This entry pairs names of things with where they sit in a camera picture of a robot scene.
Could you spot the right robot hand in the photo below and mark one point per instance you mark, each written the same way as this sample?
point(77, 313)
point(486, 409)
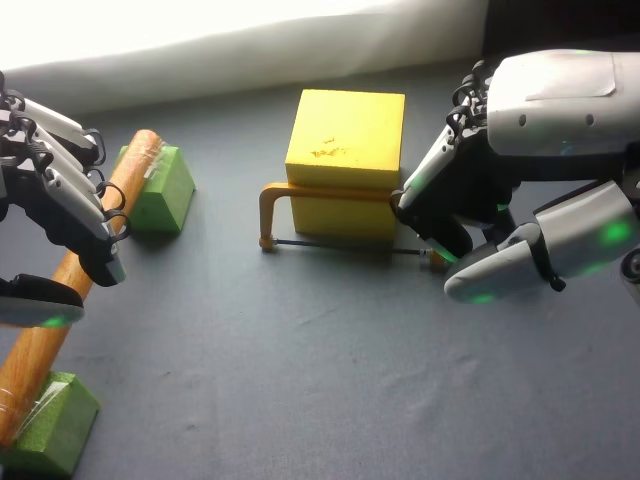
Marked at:
point(550, 115)

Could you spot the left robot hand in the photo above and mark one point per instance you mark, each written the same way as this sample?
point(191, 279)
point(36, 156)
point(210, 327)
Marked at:
point(60, 200)

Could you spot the round wooden rod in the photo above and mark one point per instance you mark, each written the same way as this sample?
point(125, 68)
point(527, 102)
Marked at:
point(35, 350)

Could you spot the yellow frame hacksaw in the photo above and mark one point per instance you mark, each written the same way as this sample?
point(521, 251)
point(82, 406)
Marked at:
point(267, 210)

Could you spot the green foam block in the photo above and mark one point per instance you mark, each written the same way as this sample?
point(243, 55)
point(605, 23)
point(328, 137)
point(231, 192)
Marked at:
point(55, 435)
point(165, 200)

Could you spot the white backdrop sheet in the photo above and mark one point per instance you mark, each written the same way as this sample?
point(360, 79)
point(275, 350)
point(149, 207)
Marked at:
point(200, 50)

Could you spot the large yellow block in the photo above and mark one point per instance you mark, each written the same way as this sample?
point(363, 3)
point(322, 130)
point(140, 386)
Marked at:
point(345, 130)

